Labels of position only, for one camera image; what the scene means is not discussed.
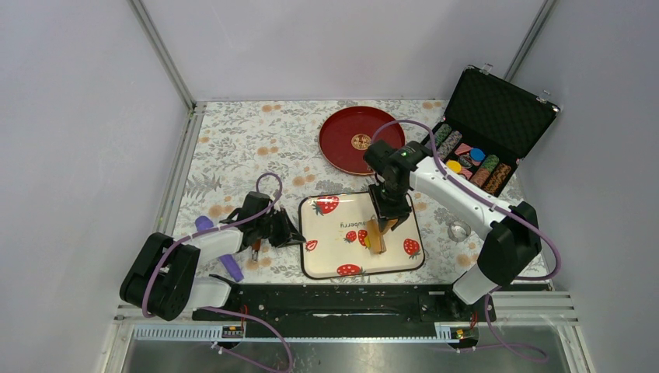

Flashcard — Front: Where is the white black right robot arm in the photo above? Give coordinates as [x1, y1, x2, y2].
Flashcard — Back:
[364, 141, 541, 320]

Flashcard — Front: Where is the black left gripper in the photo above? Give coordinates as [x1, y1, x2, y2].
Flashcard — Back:
[256, 207, 305, 248]

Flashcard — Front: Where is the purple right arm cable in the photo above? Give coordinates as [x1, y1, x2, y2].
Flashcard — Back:
[370, 119, 563, 364]

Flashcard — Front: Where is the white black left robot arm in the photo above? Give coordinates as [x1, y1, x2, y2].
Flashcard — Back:
[119, 191, 305, 321]

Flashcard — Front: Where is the wooden dough roller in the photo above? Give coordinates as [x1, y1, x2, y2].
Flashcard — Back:
[366, 216, 398, 255]

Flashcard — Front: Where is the clear tape roll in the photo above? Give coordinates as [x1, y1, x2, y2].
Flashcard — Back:
[447, 220, 472, 242]

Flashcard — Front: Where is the black poker chip case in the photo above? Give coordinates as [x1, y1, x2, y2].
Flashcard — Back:
[432, 65, 561, 197]

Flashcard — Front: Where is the round red lacquer tray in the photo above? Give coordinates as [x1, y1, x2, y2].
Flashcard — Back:
[318, 106, 395, 176]

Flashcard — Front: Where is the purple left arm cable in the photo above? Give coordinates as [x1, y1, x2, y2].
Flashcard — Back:
[141, 172, 295, 371]

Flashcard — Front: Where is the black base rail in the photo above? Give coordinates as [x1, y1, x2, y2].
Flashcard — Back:
[191, 283, 497, 340]

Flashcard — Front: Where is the purple cylindrical tool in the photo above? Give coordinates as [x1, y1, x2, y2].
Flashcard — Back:
[190, 228, 244, 282]

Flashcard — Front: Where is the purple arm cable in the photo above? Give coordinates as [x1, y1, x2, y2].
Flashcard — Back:
[141, 172, 295, 371]
[370, 119, 563, 364]

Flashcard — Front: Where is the metal scraper wooden handle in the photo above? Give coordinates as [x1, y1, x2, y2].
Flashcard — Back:
[251, 239, 262, 263]

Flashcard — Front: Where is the blue poker chip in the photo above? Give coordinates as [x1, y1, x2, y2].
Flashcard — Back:
[469, 148, 486, 163]

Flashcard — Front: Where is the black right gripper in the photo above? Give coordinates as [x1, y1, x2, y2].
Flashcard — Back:
[368, 180, 412, 232]

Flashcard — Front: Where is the strawberry print rectangular tray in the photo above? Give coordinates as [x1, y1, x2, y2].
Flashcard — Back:
[298, 192, 425, 280]

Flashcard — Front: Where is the yellow poker chip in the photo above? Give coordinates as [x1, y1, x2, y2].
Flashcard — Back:
[445, 160, 462, 174]

